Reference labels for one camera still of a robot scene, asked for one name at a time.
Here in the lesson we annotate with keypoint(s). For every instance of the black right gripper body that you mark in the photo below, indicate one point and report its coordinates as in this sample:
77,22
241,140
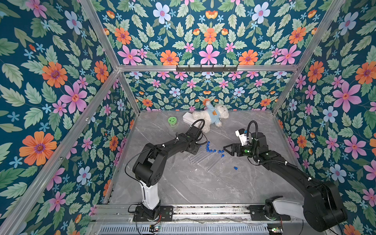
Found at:
238,149

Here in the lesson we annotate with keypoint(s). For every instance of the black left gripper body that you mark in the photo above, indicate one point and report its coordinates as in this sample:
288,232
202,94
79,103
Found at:
195,149

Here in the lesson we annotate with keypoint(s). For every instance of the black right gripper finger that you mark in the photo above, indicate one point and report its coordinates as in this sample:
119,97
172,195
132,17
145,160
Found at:
230,152
229,147

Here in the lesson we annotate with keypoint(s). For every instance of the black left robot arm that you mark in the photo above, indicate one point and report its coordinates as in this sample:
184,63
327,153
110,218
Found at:
151,161

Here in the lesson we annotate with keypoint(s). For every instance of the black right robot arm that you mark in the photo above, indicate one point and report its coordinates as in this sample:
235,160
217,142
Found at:
322,207

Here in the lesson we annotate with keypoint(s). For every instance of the white box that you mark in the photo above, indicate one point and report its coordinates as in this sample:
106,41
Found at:
189,118

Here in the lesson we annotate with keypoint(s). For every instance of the green lidded small jar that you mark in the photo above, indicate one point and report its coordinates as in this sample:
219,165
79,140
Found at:
172,121

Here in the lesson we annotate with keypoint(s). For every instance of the white teddy bear blue hoodie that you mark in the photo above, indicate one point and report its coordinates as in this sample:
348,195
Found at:
211,115

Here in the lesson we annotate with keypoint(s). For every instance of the black hook rail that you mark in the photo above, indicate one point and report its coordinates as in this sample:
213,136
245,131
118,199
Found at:
207,68

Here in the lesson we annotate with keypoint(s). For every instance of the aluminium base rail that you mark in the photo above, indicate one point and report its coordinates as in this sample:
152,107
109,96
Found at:
194,212

